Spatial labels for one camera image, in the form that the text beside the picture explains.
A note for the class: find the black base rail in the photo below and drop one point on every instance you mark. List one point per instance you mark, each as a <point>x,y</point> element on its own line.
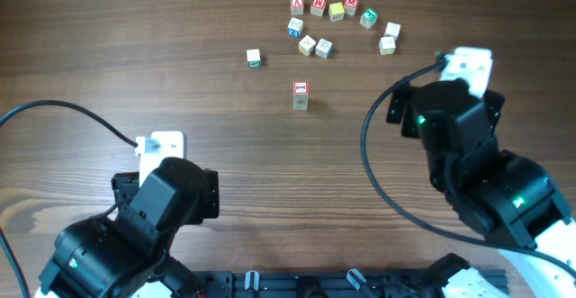
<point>392,283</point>

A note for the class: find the yellow block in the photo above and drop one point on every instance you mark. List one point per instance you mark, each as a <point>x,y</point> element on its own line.
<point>336,12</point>

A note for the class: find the white yellow-edged block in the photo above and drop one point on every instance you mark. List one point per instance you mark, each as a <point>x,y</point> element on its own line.
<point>387,45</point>

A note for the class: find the red a block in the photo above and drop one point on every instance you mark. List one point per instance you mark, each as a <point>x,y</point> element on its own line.
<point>300,106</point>
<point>297,7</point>

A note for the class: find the white blue C block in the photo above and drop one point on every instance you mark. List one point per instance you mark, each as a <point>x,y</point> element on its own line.
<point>300,99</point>

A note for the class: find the red m block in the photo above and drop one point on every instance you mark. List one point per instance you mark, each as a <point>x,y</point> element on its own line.
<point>317,7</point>
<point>350,7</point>

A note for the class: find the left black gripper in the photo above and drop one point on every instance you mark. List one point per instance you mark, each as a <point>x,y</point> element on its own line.
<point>125,185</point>

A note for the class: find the red M block right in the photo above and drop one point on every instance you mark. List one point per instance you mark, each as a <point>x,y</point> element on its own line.
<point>350,7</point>

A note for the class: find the white yellow-sided block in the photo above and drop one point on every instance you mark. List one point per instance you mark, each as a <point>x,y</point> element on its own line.
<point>306,45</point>

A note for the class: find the white green-sided block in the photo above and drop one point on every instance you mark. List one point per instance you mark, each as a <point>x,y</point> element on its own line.
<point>254,58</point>

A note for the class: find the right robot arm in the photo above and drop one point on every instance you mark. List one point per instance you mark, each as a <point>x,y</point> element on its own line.
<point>508,199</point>

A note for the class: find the white block far right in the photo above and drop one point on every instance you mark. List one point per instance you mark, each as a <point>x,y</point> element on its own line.
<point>392,30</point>

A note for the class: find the red I block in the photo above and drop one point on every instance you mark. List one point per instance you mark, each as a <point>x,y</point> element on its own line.
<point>300,88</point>

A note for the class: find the green block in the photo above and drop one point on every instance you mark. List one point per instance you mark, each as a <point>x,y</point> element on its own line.
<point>368,18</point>

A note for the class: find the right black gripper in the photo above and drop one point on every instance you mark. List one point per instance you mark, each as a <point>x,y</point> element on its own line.
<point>399,98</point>

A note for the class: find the white blue-sided block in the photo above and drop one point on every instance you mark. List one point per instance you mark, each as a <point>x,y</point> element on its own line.
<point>295,27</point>

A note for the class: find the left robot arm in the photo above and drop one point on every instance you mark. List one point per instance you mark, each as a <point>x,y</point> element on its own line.
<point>104,257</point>

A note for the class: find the white blue-edged block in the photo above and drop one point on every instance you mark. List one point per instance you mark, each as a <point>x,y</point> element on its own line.
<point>323,48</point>

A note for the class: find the red M block left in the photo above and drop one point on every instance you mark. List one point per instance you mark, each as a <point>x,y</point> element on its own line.
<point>317,7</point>

